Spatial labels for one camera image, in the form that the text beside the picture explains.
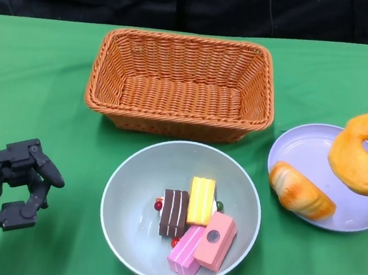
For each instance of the long golden bread loaf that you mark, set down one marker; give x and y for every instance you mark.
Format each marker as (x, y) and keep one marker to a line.
(301, 192)

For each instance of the grey-green round bowl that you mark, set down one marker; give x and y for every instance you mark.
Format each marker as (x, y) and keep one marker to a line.
(138, 179)

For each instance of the lavender round plate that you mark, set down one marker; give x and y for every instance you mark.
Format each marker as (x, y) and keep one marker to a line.
(304, 145)

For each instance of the salmon cake with round hole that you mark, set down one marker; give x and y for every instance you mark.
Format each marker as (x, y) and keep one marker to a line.
(214, 245)

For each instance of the yellow cake slice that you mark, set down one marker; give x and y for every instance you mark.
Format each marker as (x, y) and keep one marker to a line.
(200, 201)

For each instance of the brown chocolate cake slice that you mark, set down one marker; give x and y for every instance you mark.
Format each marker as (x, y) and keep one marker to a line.
(173, 215)

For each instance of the pink striped cake slice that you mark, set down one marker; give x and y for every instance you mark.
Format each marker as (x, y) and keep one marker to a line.
(185, 251)

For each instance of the orange wicker basket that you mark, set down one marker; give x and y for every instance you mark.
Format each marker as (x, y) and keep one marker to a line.
(178, 100)

